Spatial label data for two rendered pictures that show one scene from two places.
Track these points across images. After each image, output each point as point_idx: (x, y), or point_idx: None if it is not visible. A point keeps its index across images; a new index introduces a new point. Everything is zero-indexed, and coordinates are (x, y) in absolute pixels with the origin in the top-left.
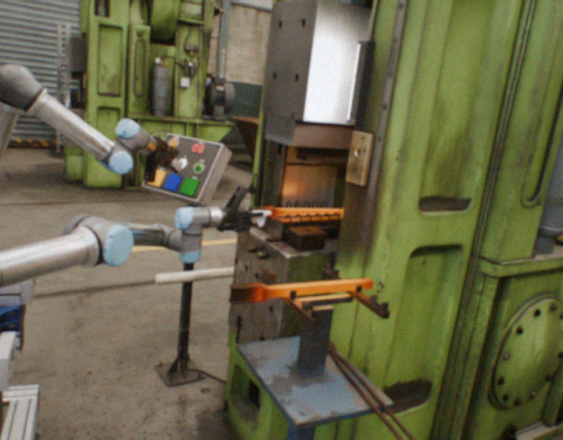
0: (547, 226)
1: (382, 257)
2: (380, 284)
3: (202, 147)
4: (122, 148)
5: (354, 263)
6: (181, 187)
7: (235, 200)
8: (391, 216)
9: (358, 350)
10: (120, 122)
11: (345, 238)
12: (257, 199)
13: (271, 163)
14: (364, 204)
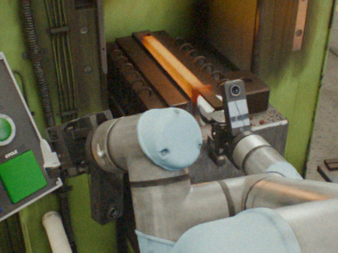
0: None
1: (326, 50)
2: (323, 76)
3: None
4: (206, 183)
5: (286, 77)
6: (1, 193)
7: (246, 107)
8: (336, 3)
9: (295, 153)
10: (166, 135)
11: (268, 60)
12: (51, 107)
13: (68, 33)
14: (297, 7)
